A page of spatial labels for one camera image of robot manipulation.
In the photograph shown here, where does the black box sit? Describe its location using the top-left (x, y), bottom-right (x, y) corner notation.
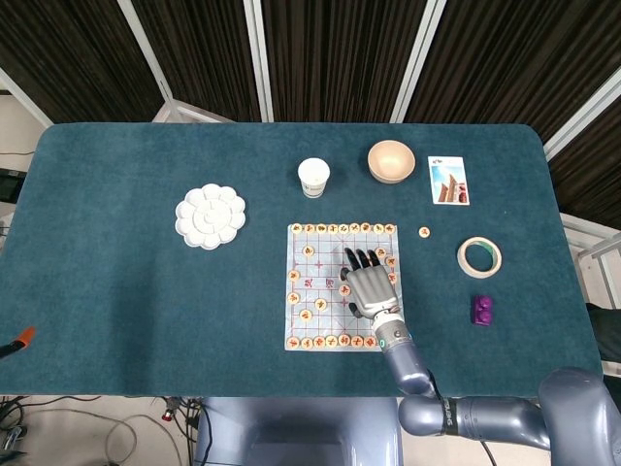
top-left (0, 168), bottom-right (26, 203)

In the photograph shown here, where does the beige bowl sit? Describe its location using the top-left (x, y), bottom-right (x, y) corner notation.
top-left (367, 140), bottom-right (417, 184)

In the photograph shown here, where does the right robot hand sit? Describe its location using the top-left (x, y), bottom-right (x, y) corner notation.
top-left (339, 246), bottom-right (402, 320)

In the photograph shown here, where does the grey floor cable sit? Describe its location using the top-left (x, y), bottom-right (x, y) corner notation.
top-left (0, 406), bottom-right (145, 466)

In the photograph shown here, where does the plastic chess board sheet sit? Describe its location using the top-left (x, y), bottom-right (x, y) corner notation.
top-left (283, 223), bottom-right (408, 352)

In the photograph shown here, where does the orange black tool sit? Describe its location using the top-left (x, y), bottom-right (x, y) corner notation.
top-left (0, 325), bottom-right (39, 361)

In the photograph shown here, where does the purple toy block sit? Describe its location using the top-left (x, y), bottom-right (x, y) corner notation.
top-left (470, 294), bottom-right (495, 327)

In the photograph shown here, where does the teal felt table cloth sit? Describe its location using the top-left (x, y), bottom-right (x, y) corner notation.
top-left (0, 122), bottom-right (605, 399)

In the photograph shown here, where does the dark slatted partition panel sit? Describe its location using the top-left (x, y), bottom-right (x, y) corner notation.
top-left (405, 0), bottom-right (621, 142)
top-left (130, 0), bottom-right (266, 122)
top-left (261, 0), bottom-right (428, 123)
top-left (545, 82), bottom-right (621, 229)
top-left (0, 0), bottom-right (169, 125)

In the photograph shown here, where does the picture postcard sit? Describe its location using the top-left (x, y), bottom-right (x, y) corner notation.
top-left (427, 155), bottom-right (471, 206)

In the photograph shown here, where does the black floor cable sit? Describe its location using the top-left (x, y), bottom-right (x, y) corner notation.
top-left (172, 397), bottom-right (214, 466)

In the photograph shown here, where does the white metal rack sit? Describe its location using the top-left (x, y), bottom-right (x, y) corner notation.
top-left (560, 212), bottom-right (621, 312)

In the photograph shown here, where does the beige masking tape roll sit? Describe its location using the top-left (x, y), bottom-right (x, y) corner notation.
top-left (456, 236), bottom-right (504, 279)

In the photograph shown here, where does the grey blue robot torso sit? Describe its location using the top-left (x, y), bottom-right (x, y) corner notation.
top-left (193, 396), bottom-right (404, 466)

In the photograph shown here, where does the black cable bundle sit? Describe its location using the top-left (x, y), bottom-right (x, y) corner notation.
top-left (0, 395), bottom-right (30, 466)

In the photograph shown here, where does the white paper cup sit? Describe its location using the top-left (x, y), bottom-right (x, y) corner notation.
top-left (297, 157), bottom-right (332, 199)

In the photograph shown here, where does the white flower paint palette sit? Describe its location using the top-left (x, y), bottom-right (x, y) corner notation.
top-left (174, 183), bottom-right (246, 251)

